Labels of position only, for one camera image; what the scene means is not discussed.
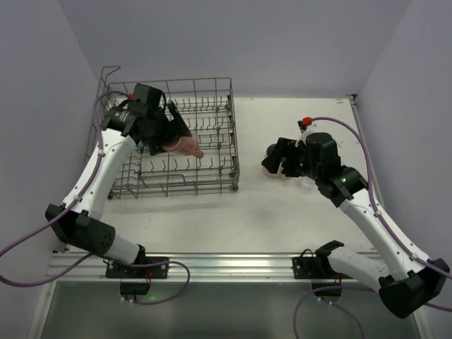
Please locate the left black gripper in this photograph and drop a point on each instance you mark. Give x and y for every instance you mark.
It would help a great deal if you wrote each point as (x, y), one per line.
(169, 131)

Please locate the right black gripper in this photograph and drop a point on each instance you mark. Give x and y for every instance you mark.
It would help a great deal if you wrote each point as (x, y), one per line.
(287, 159)

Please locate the pale pink mug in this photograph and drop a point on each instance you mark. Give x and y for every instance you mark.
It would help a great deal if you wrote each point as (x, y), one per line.
(276, 162)

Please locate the salmon pink mug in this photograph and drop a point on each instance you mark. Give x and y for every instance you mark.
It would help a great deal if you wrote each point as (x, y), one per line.
(185, 145)

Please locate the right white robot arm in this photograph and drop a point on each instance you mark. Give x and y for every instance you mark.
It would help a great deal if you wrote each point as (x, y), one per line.
(408, 278)

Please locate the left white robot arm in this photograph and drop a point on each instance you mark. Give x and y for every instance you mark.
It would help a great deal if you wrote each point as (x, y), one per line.
(76, 221)

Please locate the grey wire dish rack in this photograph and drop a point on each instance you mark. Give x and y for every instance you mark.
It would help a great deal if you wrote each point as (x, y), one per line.
(207, 107)

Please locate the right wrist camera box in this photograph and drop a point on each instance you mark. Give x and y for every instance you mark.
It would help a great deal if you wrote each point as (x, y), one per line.
(305, 131)

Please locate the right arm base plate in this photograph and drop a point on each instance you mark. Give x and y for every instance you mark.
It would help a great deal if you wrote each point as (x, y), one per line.
(314, 266)

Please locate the aluminium mounting rail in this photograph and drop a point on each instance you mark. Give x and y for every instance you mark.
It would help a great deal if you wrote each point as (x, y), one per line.
(204, 268)

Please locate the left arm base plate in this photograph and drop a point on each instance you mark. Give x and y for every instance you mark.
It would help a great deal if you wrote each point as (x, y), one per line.
(136, 278)

